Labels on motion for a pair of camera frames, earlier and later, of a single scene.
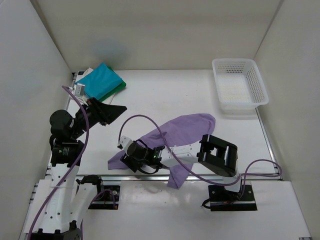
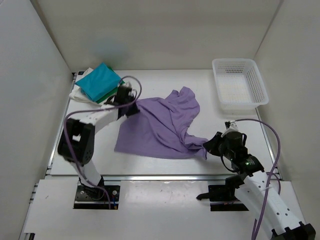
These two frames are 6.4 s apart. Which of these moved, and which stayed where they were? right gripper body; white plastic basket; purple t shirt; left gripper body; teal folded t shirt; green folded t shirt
Moved: right gripper body; left gripper body; purple t shirt
Stayed: white plastic basket; green folded t shirt; teal folded t shirt
